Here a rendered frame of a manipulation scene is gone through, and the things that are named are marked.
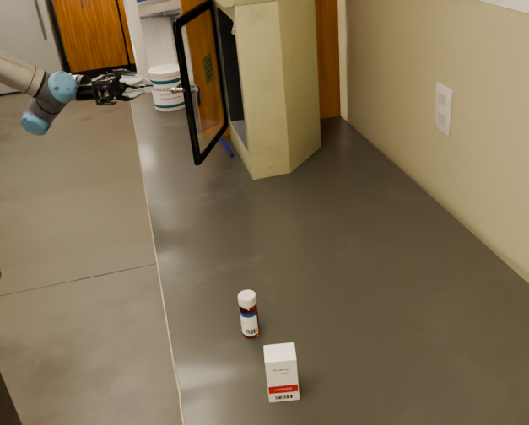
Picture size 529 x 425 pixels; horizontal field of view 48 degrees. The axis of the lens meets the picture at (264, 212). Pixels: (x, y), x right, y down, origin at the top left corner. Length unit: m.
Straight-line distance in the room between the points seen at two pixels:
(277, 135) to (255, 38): 0.27
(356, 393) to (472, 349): 0.22
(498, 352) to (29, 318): 2.30
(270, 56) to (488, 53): 0.55
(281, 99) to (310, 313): 0.66
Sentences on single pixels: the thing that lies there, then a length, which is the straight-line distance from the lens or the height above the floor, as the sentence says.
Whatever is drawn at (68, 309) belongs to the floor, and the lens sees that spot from 2.97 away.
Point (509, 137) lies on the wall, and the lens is 1.29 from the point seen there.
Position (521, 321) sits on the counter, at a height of 0.94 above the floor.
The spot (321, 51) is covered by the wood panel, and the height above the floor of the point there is 1.17.
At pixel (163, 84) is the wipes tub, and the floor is 1.05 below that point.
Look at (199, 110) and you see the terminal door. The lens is 1.68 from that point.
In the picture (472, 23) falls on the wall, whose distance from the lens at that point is 1.36.
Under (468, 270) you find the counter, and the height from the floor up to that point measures 0.94.
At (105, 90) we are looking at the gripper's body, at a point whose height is 1.20.
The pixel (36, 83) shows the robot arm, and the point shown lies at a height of 1.27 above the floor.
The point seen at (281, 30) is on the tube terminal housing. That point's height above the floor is 1.34.
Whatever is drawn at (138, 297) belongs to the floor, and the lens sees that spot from 2.91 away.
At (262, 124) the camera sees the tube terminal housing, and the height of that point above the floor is 1.10.
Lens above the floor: 1.67
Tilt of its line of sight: 29 degrees down
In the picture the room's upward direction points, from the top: 6 degrees counter-clockwise
